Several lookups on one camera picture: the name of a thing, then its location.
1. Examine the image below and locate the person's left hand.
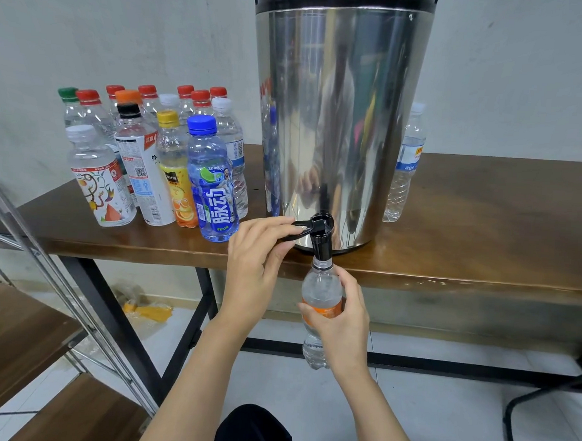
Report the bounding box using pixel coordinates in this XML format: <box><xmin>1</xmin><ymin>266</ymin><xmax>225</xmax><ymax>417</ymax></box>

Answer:
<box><xmin>212</xmin><ymin>212</ymin><xmax>307</xmax><ymax>331</ymax></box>

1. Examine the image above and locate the person's right hand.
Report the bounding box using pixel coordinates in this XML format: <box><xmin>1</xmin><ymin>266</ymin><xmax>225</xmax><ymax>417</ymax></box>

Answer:
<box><xmin>295</xmin><ymin>265</ymin><xmax>375</xmax><ymax>379</ymax></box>

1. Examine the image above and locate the orange label black cap bottle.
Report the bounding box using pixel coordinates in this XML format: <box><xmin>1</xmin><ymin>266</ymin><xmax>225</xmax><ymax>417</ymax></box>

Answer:
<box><xmin>297</xmin><ymin>258</ymin><xmax>347</xmax><ymax>370</ymax></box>

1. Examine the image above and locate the blue cap plastic bottle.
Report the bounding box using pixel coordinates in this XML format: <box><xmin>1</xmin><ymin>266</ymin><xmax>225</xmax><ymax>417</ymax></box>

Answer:
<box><xmin>181</xmin><ymin>114</ymin><xmax>246</xmax><ymax>244</ymax></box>

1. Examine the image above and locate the yellow label plastic bottle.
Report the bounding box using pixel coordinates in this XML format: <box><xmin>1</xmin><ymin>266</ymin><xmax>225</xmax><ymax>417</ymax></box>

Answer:
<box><xmin>151</xmin><ymin>110</ymin><xmax>205</xmax><ymax>229</ymax></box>

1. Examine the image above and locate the white cap blue label bottle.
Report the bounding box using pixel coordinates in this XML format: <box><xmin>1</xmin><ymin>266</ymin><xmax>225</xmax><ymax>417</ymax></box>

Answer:
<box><xmin>205</xmin><ymin>97</ymin><xmax>256</xmax><ymax>221</ymax></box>

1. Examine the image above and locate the white patterned label plastic bottle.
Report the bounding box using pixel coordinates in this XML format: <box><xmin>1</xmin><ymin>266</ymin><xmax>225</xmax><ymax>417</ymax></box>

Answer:
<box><xmin>61</xmin><ymin>123</ymin><xmax>142</xmax><ymax>229</ymax></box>

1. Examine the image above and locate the stainless steel water dispenser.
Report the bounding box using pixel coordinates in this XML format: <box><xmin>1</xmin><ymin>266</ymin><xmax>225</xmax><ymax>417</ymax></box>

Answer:
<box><xmin>241</xmin><ymin>0</ymin><xmax>440</xmax><ymax>260</ymax></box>

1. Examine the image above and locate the slim blue label plastic bottle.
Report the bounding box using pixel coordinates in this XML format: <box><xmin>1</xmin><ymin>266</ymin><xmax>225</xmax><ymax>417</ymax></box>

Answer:
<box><xmin>382</xmin><ymin>100</ymin><xmax>429</xmax><ymax>225</ymax></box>

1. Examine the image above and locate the white-cap blue-label bottle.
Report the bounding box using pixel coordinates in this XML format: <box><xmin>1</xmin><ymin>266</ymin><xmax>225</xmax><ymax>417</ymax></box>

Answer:
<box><xmin>158</xmin><ymin>92</ymin><xmax>187</xmax><ymax>116</ymax></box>

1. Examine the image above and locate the green label plastic water bottle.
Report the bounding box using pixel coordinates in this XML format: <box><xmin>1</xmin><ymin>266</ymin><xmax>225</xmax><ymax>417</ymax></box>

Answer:
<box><xmin>55</xmin><ymin>87</ymin><xmax>82</xmax><ymax>127</ymax></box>

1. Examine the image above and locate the wooden metal shelf rack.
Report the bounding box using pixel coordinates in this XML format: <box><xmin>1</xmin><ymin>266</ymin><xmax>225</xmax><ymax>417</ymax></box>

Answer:
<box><xmin>0</xmin><ymin>164</ymin><xmax>173</xmax><ymax>441</ymax></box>

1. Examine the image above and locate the person's left forearm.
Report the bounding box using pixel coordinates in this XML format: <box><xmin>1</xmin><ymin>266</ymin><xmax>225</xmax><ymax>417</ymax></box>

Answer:
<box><xmin>135</xmin><ymin>308</ymin><xmax>258</xmax><ymax>441</ymax></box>

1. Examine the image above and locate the person's right forearm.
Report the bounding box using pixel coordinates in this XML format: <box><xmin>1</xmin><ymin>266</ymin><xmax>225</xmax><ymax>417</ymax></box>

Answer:
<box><xmin>333</xmin><ymin>368</ymin><xmax>428</xmax><ymax>441</ymax></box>

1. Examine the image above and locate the person's black trouser leg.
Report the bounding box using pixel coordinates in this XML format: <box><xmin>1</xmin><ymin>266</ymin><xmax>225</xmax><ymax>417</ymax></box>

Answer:
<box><xmin>211</xmin><ymin>401</ymin><xmax>297</xmax><ymax>441</ymax></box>

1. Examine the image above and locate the yellow debris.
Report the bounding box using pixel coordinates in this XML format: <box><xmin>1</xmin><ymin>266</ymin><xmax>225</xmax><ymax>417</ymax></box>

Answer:
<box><xmin>120</xmin><ymin>301</ymin><xmax>175</xmax><ymax>324</ymax></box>

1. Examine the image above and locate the black metal table frame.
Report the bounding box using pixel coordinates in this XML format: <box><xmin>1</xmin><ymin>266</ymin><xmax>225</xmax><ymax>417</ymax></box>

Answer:
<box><xmin>52</xmin><ymin>256</ymin><xmax>582</xmax><ymax>429</ymax></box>

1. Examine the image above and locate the wooden stool with black frame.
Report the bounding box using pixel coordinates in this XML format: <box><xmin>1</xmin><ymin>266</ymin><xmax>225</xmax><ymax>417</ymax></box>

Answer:
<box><xmin>501</xmin><ymin>346</ymin><xmax>582</xmax><ymax>441</ymax></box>

